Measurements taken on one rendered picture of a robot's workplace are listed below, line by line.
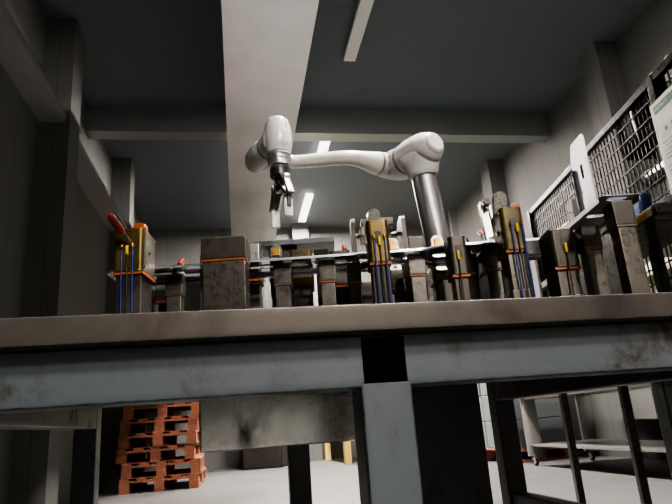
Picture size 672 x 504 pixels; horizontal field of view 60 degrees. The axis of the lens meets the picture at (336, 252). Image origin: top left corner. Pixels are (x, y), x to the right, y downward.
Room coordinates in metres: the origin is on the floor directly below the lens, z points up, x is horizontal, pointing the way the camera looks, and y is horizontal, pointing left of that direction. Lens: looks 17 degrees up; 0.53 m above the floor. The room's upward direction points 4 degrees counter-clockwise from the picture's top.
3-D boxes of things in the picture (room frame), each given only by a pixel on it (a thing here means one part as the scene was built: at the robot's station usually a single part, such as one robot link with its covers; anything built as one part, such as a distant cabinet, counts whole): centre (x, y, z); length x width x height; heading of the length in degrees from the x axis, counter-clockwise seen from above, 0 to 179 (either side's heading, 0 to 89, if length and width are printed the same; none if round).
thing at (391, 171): (2.31, -0.29, 1.58); 0.18 x 0.14 x 0.13; 124
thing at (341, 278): (1.90, -0.01, 0.89); 0.12 x 0.07 x 0.38; 1
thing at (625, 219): (1.32, -0.68, 0.84); 0.05 x 0.05 x 0.29; 1
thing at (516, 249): (1.48, -0.46, 0.87); 0.12 x 0.07 x 0.35; 1
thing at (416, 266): (1.69, -0.23, 0.84); 0.12 x 0.05 x 0.29; 1
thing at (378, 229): (1.50, -0.11, 0.87); 0.12 x 0.07 x 0.35; 1
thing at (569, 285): (1.49, -0.59, 0.84); 0.12 x 0.07 x 0.28; 1
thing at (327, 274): (1.68, 0.03, 0.84); 0.12 x 0.05 x 0.29; 1
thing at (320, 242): (2.02, 0.19, 1.16); 0.37 x 0.14 x 0.02; 91
